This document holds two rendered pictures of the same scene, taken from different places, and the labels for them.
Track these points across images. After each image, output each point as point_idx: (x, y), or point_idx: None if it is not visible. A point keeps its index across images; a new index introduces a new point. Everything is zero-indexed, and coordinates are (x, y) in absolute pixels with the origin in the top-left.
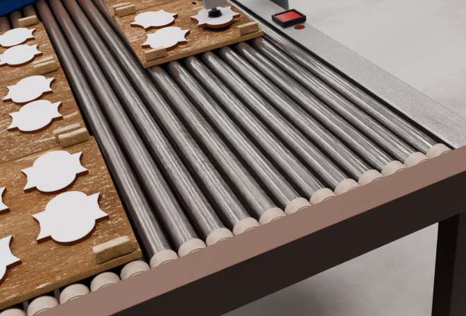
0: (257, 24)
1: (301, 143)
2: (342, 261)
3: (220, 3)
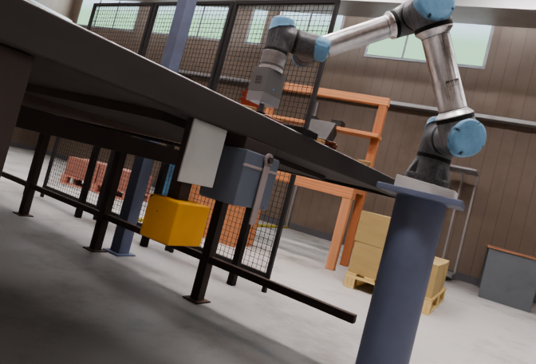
0: (253, 108)
1: None
2: None
3: (257, 96)
